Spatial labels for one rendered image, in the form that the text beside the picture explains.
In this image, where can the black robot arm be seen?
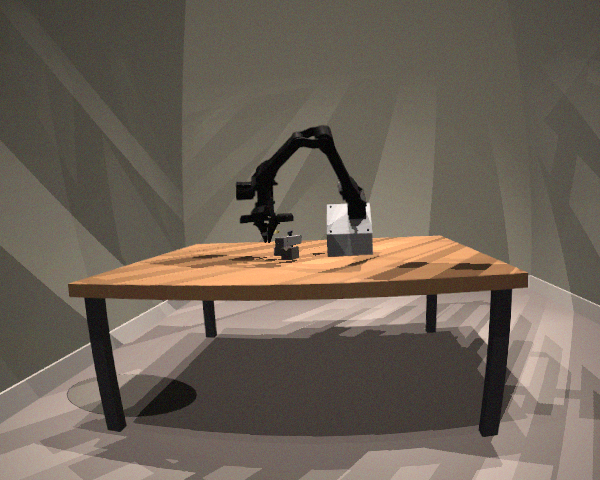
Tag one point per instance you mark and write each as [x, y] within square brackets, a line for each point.
[263, 179]

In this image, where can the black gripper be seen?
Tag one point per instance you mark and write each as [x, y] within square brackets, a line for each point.
[273, 221]

